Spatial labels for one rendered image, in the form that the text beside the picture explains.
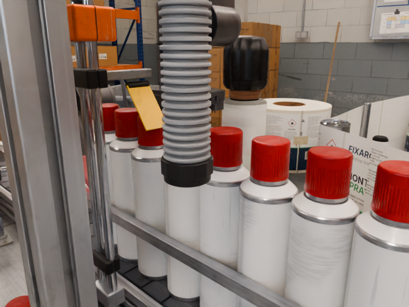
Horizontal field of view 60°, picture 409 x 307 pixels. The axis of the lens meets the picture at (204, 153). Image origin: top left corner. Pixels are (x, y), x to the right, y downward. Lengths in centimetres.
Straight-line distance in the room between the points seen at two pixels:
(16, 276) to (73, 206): 33
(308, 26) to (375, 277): 485
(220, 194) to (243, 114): 32
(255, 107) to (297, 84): 448
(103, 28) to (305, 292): 28
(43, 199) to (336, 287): 24
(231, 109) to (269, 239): 37
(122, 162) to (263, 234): 21
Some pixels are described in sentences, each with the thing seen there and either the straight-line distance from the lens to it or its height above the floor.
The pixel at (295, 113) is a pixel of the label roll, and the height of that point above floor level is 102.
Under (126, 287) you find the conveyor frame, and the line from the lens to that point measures 47.
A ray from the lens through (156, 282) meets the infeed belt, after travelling 47.
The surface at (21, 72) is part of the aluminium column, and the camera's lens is 28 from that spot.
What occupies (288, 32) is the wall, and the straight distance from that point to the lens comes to 517.
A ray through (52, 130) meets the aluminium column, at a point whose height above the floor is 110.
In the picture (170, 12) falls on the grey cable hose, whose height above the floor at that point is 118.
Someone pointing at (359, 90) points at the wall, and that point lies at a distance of 486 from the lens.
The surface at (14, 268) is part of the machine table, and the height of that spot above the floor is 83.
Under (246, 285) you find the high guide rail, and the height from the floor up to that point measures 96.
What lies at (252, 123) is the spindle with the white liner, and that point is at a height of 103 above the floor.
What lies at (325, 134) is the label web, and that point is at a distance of 48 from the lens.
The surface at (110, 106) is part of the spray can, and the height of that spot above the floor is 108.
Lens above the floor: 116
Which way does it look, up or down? 17 degrees down
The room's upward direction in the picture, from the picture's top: straight up
